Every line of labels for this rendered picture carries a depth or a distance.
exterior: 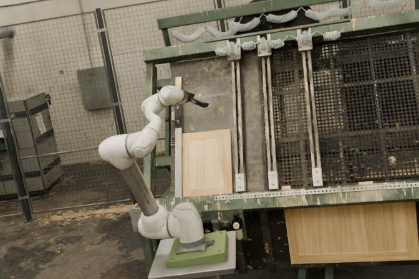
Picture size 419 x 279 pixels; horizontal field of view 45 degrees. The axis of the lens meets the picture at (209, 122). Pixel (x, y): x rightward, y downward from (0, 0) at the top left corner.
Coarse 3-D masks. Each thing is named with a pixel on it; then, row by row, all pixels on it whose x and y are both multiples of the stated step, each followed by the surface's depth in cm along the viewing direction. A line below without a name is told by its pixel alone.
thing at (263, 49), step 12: (264, 36) 362; (264, 48) 365; (264, 60) 375; (264, 72) 371; (264, 84) 368; (264, 96) 365; (264, 108) 362; (276, 156) 353; (276, 168) 347; (276, 180) 344
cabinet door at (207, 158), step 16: (192, 144) 375; (208, 144) 372; (224, 144) 368; (192, 160) 371; (208, 160) 368; (224, 160) 364; (192, 176) 367; (208, 176) 364; (224, 176) 360; (192, 192) 363; (208, 192) 360; (224, 192) 357
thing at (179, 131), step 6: (180, 78) 392; (180, 84) 391; (180, 132) 378; (180, 138) 377; (180, 144) 375; (180, 150) 374; (180, 156) 372; (180, 162) 371; (180, 168) 369; (180, 174) 368; (180, 180) 367; (180, 186) 365; (180, 192) 364
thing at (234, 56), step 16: (240, 48) 379; (240, 64) 384; (240, 80) 377; (240, 96) 371; (240, 112) 367; (240, 128) 363; (240, 144) 359; (240, 160) 356; (240, 176) 352; (240, 192) 353
